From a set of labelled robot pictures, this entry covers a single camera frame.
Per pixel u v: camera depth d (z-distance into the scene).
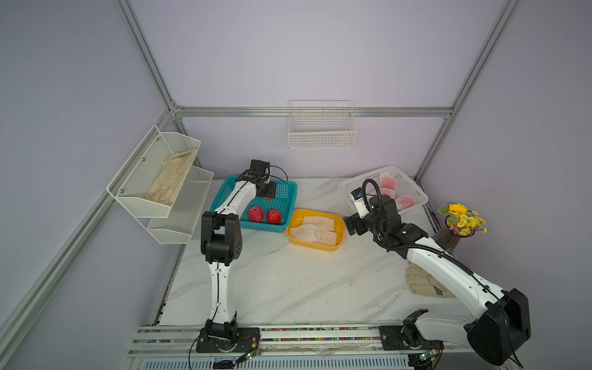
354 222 0.71
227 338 0.65
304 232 0.90
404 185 1.09
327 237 0.93
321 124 1.08
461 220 0.74
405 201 1.01
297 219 1.02
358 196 0.69
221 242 0.58
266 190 0.93
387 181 1.11
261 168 0.82
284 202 0.99
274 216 0.99
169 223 0.75
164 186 0.77
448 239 0.81
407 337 0.66
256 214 0.99
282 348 0.73
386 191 1.05
